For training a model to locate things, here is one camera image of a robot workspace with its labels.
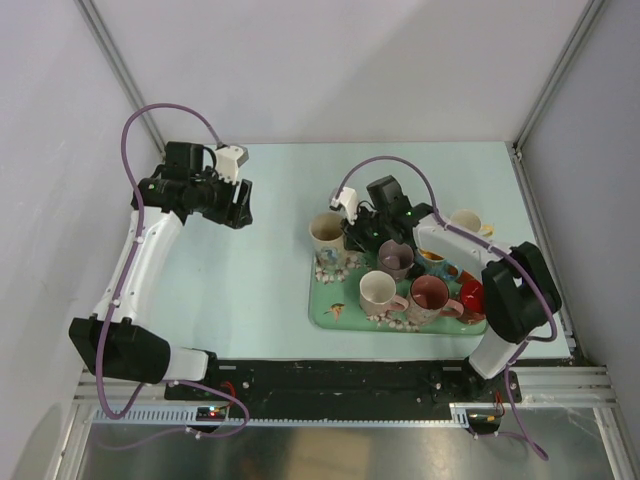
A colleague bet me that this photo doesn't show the light pink mug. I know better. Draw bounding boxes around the light pink mug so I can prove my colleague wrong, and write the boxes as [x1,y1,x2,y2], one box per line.
[359,270,409,316]

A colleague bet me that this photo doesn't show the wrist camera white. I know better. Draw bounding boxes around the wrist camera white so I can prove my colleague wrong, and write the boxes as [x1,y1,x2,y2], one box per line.
[214,145,249,185]
[329,187,358,225]

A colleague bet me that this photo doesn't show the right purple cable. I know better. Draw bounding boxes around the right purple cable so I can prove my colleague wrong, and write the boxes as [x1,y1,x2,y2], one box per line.
[337,155,559,461]

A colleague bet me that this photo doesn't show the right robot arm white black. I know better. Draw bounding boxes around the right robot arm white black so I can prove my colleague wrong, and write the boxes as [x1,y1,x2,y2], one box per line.
[329,176,562,401]

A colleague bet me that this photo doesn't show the mauve mug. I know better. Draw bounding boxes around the mauve mug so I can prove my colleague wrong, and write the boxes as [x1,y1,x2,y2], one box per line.
[377,239,414,283]

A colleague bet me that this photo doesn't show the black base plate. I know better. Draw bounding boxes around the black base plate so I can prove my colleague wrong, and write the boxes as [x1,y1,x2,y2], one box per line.
[164,358,522,420]

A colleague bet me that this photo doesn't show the yellow mug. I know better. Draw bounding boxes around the yellow mug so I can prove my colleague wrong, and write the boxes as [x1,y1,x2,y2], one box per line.
[450,209,495,238]

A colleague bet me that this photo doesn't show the red mug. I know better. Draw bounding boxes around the red mug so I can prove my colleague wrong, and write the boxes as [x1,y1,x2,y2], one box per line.
[457,280,486,325]

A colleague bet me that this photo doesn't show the purple cable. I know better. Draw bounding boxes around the purple cable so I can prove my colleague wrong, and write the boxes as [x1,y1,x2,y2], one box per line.
[337,155,559,461]
[92,102,251,451]

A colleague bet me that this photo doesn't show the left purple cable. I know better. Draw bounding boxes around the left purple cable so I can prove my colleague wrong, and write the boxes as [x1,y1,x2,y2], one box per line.
[92,102,251,451]

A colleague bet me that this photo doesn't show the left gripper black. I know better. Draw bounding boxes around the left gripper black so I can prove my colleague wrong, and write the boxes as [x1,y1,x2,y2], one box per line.
[190,166,252,229]

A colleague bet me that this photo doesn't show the blue floral mug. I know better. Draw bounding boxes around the blue floral mug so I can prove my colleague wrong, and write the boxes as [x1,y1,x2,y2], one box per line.
[418,249,462,282]

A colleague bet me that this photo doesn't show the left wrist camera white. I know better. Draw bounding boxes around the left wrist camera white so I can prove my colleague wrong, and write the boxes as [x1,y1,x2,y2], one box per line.
[214,145,249,185]

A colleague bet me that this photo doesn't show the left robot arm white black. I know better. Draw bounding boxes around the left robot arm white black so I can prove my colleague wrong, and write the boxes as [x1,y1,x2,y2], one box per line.
[69,142,252,399]

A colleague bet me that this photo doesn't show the cream floral mug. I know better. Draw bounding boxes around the cream floral mug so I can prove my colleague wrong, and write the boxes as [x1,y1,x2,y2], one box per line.
[309,212,347,274]

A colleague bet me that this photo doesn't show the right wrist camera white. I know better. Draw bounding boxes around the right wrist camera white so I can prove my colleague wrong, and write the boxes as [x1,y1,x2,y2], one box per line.
[329,187,358,225]

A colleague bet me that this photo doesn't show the green floral tray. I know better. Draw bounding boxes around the green floral tray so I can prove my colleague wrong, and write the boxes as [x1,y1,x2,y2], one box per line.
[309,252,488,337]

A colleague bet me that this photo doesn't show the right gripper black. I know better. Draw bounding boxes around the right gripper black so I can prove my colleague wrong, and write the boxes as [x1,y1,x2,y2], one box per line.
[340,203,391,254]

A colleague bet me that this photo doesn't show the grey cable duct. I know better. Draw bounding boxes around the grey cable duct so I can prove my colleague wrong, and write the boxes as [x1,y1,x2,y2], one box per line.
[119,404,498,428]

